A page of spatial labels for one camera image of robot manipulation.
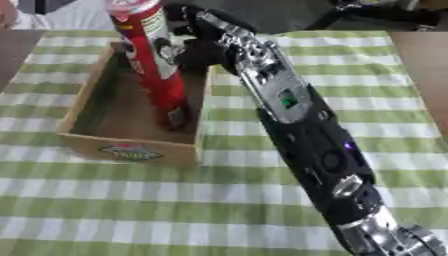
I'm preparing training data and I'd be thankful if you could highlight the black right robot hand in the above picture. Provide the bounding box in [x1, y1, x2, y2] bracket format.
[162, 3, 259, 76]

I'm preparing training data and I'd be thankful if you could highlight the black tripod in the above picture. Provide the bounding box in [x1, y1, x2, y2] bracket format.
[304, 0, 445, 32]

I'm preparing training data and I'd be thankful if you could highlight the red cylindrical canister bottle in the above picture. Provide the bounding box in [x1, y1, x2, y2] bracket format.
[103, 0, 191, 131]

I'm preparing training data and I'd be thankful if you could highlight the person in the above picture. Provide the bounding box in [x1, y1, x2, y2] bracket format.
[0, 0, 119, 32]

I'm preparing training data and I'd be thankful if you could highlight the tan cardboard box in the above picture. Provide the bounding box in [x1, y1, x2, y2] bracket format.
[54, 40, 216, 169]

